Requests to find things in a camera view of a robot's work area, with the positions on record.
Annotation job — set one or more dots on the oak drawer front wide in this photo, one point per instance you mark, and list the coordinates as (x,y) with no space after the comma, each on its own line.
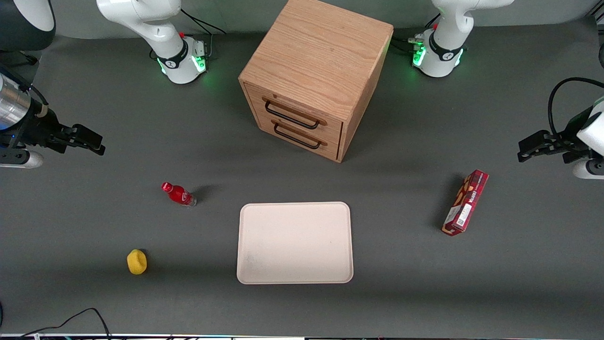
(255,98)

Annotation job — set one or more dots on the cream rectangular tray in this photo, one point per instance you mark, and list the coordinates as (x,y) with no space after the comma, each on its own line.
(295,243)

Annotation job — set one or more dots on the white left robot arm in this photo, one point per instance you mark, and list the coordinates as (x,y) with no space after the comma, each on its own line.
(443,52)

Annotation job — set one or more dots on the red tartan shortbread box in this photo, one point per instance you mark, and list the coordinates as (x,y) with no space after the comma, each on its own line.
(465,205)

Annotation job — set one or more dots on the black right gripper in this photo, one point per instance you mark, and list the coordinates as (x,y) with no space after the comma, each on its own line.
(41,128)

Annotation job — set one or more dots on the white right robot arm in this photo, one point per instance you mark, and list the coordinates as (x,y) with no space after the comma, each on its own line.
(160,28)

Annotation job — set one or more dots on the small red drink bottle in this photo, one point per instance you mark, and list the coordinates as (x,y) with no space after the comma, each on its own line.
(179,194)

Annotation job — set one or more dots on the light oak drawer cabinet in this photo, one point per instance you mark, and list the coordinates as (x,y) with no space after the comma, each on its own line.
(321,47)

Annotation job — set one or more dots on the yellow lemon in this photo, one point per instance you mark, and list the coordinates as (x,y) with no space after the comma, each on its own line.
(137,262)

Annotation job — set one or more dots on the oak drawer front narrow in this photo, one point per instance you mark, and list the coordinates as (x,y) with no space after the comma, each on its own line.
(334,150)

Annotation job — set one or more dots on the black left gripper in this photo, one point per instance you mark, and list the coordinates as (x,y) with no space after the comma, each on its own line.
(564,141)

